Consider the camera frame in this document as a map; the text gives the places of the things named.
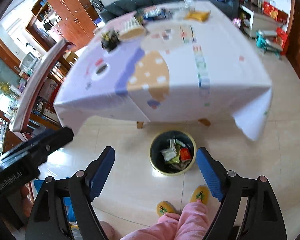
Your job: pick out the white side table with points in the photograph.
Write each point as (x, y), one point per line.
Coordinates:
(256, 20)

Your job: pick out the yellow slipper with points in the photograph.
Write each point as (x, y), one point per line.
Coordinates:
(200, 194)
(165, 207)

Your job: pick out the checkered paper cup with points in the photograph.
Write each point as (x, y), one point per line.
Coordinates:
(132, 30)

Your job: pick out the green black snack packet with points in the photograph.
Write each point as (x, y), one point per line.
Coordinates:
(180, 143)

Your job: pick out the blue white milk carton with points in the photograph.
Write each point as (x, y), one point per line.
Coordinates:
(156, 14)

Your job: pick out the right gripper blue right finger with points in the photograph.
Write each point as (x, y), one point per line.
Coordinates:
(220, 187)

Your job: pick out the right yellow slipper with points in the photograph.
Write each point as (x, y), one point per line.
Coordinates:
(200, 194)

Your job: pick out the yellow padded envelope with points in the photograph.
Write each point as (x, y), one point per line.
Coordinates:
(200, 16)

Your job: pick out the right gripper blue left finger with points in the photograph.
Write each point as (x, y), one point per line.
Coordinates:
(84, 187)

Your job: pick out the long dining table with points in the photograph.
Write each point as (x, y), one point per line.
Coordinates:
(28, 97)

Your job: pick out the pink trouser legs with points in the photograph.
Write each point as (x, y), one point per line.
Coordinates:
(192, 223)

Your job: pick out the white paper bag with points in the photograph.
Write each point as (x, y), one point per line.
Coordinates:
(170, 152)

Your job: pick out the yellow green snack bag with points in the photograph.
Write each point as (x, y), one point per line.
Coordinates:
(176, 164)

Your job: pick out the dark foil wrapper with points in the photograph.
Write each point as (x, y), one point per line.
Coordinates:
(109, 40)

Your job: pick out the wooden cabinet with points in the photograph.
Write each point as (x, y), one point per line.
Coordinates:
(76, 24)

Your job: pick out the teal stepper machine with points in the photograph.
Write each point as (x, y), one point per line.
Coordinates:
(264, 41)

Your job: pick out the cartoon printed tablecloth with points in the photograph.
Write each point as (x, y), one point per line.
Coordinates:
(180, 70)

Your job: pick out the yellow rimmed trash bin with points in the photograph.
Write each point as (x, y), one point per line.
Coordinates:
(161, 142)

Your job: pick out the left yellow slipper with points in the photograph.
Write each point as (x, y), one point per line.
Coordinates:
(165, 207)

